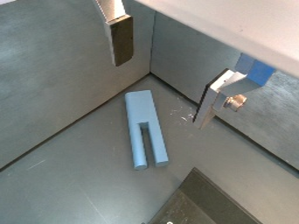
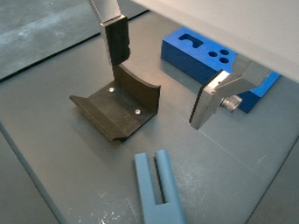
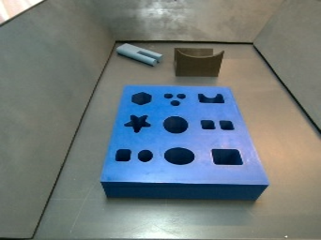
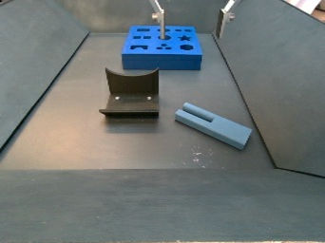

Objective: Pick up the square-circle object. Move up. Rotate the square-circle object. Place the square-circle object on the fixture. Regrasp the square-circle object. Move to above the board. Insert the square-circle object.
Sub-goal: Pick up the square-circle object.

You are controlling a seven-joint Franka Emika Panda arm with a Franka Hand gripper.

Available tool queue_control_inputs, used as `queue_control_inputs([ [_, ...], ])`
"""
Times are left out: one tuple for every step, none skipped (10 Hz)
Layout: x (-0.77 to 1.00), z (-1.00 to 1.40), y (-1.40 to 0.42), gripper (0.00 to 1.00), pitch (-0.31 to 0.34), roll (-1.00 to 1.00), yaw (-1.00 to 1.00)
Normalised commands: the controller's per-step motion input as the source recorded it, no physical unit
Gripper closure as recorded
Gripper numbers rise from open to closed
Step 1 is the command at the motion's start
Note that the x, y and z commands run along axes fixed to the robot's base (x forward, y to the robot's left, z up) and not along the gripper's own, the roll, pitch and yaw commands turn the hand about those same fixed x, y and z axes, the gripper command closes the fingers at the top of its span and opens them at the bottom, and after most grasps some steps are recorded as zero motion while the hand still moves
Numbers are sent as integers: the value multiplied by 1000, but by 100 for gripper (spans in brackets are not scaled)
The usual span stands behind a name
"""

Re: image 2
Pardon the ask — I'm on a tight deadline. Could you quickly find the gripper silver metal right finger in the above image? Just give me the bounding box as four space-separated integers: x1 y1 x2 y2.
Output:
190 54 271 130

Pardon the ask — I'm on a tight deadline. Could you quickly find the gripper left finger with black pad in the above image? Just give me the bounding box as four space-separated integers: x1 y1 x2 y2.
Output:
88 0 131 67

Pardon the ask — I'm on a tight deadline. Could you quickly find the light blue square-circle object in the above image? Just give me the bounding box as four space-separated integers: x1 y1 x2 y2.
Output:
135 150 187 224

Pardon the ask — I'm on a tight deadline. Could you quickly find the black curved fixture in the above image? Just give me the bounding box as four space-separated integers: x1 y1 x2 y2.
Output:
70 65 162 141

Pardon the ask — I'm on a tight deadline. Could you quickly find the blue block with shaped holes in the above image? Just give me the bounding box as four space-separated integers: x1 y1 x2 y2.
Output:
160 26 282 115

